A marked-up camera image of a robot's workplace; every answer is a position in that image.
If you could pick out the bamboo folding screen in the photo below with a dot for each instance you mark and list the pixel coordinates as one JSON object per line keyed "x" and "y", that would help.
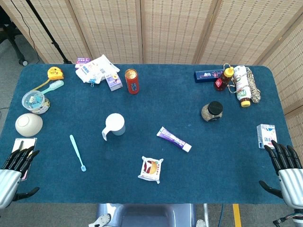
{"x": 165, "y": 28}

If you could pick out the black wheeled chair base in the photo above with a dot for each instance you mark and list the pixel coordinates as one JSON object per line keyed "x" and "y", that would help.
{"x": 9, "y": 32}

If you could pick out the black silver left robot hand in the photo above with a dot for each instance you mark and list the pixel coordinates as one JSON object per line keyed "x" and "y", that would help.
{"x": 9, "y": 182}

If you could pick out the beige bowl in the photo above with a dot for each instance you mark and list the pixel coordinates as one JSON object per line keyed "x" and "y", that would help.
{"x": 28, "y": 124}

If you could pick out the purple toothpaste tube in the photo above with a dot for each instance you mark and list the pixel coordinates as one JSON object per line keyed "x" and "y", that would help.
{"x": 172, "y": 139}

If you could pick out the white plastic pouch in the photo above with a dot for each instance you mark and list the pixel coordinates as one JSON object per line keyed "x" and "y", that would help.
{"x": 104, "y": 65}

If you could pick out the black tripod stand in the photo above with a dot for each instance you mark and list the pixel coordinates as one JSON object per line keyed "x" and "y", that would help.
{"x": 45, "y": 30}

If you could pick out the white blue milk carton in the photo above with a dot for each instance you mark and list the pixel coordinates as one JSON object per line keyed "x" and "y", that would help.
{"x": 266, "y": 136}

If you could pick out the snack packet with orange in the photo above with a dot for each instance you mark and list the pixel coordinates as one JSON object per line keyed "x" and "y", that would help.
{"x": 151, "y": 169}

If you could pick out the blue felt table cover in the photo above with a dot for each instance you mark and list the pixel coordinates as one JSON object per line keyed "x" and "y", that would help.
{"x": 151, "y": 108}

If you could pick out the small purple white box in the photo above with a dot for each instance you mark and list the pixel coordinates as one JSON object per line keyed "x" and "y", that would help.
{"x": 114, "y": 82}

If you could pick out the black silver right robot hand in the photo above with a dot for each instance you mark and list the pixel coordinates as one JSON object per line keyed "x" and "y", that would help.
{"x": 292, "y": 184}

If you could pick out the yellow tape measure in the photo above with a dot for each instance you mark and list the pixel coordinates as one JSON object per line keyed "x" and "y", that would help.
{"x": 55, "y": 73}

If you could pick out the dark blue long box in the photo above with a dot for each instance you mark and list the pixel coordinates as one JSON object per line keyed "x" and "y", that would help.
{"x": 206, "y": 76}

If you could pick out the small binder clip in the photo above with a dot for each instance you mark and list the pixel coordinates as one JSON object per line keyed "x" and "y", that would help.
{"x": 92, "y": 82}

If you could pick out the razor in card pack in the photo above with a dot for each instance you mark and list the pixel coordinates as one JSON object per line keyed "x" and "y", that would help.
{"x": 28, "y": 142}

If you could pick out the glass jar black lid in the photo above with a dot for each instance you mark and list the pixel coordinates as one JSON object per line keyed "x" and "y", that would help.
{"x": 213, "y": 111}

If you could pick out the honey bottle yellow cap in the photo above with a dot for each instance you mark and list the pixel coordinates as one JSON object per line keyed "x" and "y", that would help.
{"x": 223, "y": 80}

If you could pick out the white wipes pack blue print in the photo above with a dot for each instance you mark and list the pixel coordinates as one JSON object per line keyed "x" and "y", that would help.
{"x": 87, "y": 72}

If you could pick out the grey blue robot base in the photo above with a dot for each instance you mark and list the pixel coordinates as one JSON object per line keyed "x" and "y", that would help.
{"x": 146, "y": 215}

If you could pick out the white drink bottle yellow cap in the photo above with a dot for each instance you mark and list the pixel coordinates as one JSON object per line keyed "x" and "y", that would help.
{"x": 242, "y": 82}

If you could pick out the red soda can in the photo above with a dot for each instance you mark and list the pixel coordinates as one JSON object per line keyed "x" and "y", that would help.
{"x": 132, "y": 82}

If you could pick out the clear tub with clips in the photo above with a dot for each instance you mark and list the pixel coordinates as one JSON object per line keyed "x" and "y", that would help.
{"x": 34, "y": 101}

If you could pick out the metal table leg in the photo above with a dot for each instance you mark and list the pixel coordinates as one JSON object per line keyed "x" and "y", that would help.
{"x": 206, "y": 214}

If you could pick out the mint green scrub brush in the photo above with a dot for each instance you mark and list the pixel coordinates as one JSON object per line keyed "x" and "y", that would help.
{"x": 55, "y": 84}

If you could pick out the light blue toothbrush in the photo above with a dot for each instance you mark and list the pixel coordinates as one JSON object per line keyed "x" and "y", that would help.
{"x": 77, "y": 151}

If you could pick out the purple white card pack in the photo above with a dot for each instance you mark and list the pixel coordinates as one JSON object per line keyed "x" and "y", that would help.
{"x": 81, "y": 61}

